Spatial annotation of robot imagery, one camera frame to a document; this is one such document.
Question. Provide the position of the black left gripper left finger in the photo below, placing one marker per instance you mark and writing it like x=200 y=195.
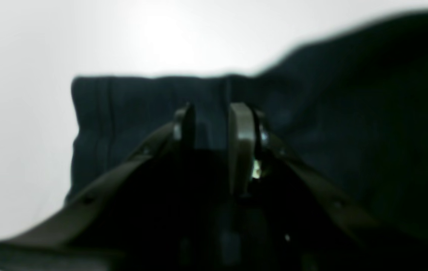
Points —
x=51 y=244

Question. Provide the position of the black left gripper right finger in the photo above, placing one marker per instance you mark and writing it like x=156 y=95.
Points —
x=309 y=224

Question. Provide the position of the black T-shirt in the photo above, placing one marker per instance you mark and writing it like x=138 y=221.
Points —
x=353 y=107

